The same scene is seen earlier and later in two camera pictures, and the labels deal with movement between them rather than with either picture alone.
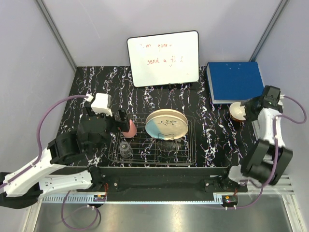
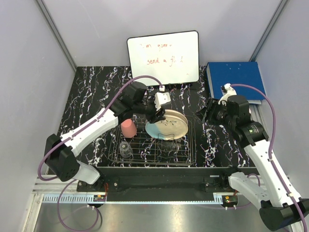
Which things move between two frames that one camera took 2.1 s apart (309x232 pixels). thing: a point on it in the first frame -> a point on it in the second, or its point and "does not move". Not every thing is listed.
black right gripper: (249, 116) -> (203, 113)
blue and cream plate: (166, 124) does not move
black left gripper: (124, 125) -> (156, 116)
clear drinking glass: (125, 150) does not move
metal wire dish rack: (142, 150) does not move
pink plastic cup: (133, 130) does not move
